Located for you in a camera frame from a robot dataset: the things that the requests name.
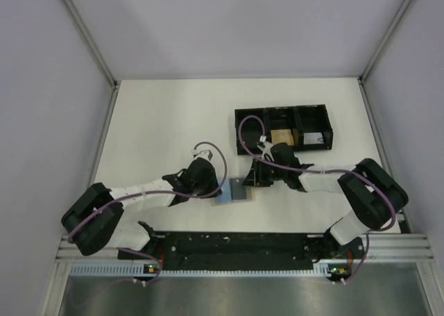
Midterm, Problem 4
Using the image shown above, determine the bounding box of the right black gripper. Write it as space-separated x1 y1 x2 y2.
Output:
242 157 287 188

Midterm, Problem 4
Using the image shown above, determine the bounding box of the beige card holder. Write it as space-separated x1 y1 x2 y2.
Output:
211 189 255 206

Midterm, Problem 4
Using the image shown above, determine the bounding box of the dark grey card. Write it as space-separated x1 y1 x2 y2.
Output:
230 178 248 202

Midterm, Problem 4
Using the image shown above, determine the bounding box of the light blue card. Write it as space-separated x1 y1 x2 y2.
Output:
214 179 232 206

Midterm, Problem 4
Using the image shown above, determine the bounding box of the black three-compartment tray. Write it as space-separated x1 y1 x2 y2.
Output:
234 105 334 156

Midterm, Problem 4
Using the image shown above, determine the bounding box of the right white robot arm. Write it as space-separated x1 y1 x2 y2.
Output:
241 138 409 258

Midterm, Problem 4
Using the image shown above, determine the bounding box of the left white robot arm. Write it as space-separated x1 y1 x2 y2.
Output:
61 156 221 258

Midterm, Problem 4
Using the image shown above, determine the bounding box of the gold cards stack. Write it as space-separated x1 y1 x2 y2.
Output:
271 129 294 146

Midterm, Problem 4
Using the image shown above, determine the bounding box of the silver card in tray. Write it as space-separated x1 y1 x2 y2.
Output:
303 132 324 145

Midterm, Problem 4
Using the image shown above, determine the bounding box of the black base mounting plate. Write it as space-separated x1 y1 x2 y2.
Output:
117 225 365 271

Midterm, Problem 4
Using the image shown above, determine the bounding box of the steel sheet front panel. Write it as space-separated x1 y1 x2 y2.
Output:
59 263 432 315

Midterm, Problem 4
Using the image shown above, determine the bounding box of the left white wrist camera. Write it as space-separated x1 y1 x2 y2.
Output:
192 149 213 162

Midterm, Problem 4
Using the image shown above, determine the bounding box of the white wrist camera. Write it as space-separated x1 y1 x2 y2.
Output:
257 135 274 162
192 149 213 162

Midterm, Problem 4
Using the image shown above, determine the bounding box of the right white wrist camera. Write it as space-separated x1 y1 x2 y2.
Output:
257 135 274 162

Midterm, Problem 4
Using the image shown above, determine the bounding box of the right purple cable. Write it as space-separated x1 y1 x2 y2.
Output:
239 116 397 284

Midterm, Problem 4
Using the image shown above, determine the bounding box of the purple cable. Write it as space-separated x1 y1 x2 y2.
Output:
67 141 228 289
239 116 397 284

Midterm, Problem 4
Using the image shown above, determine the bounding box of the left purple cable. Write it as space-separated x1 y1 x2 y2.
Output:
67 141 228 289

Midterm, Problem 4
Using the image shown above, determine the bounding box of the grey slotted cable duct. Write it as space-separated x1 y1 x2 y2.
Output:
69 263 333 278

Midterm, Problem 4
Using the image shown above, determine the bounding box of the aluminium front rail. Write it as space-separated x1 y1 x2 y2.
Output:
55 233 434 263

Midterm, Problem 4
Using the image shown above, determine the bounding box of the left aluminium frame post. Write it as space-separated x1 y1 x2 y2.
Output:
60 0 120 186

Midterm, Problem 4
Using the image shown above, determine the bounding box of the aluminium frame post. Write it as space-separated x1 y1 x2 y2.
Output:
60 0 120 186
357 0 427 233

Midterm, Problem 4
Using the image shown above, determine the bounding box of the right aluminium frame post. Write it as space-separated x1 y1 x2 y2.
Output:
357 0 427 233

